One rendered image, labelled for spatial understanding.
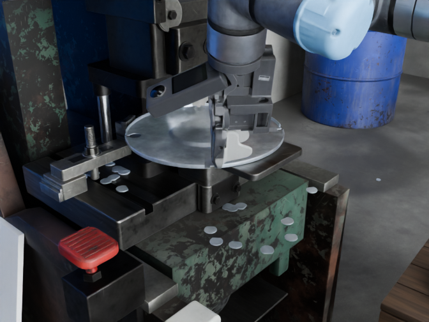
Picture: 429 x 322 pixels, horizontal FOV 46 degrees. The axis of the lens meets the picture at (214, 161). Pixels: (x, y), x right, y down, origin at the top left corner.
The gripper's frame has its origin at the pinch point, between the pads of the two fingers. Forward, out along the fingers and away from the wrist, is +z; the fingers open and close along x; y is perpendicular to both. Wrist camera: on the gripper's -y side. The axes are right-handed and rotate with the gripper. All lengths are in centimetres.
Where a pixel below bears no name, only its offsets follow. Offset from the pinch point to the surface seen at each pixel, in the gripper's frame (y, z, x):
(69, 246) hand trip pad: -20.0, -2.0, -16.4
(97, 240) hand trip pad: -16.5, -1.7, -15.5
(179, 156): -5.4, 2.8, 4.2
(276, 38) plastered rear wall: 61, 113, 221
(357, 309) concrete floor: 51, 91, 21
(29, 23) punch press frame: -31.9, -7.2, 30.1
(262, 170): 7.5, 1.1, -1.4
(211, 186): 0.2, 11.2, 4.8
